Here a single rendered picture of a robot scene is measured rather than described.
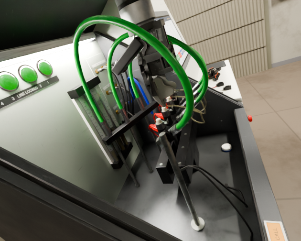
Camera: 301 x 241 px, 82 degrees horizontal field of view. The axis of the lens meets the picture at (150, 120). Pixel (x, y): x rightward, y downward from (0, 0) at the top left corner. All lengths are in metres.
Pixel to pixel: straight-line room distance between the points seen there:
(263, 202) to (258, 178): 0.07
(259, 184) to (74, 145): 0.55
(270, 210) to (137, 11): 0.51
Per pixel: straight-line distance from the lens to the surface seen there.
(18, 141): 0.54
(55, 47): 0.65
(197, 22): 3.69
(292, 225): 1.60
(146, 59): 0.43
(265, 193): 0.52
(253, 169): 0.56
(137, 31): 0.32
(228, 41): 3.78
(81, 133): 0.66
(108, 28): 0.90
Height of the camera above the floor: 1.36
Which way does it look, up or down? 25 degrees down
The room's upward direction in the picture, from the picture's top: 22 degrees counter-clockwise
